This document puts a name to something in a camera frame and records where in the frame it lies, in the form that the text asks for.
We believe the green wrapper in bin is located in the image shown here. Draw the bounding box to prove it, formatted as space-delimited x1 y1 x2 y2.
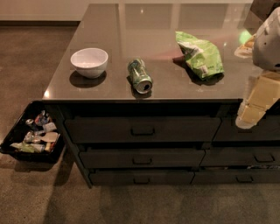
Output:
10 143 45 153

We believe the colourful snack wrapper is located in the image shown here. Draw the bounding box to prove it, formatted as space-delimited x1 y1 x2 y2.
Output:
34 110 52 127

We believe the white crumpled paper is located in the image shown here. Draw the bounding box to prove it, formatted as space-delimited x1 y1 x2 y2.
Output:
43 122 57 133

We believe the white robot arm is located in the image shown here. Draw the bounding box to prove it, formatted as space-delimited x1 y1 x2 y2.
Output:
235 7 280 130

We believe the dark drawer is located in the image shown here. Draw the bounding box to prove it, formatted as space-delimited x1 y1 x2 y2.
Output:
213 115 280 142
192 170 280 185
65 116 221 144
80 148 205 168
200 147 280 166
89 170 194 186

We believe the green chip bag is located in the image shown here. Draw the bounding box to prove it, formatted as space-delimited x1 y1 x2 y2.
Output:
176 31 224 81

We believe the crushed silver can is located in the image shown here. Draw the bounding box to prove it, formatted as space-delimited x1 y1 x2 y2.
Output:
25 119 36 129

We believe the green soda can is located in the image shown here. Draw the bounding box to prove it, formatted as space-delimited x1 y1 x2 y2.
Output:
128 59 153 95

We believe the white ceramic bowl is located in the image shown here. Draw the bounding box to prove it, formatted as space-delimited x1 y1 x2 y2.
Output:
70 48 109 79

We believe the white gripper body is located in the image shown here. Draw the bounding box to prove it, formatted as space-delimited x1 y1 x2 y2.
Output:
235 71 280 130

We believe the black trash bin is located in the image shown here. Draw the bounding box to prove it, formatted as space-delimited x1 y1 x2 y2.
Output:
1 101 64 164

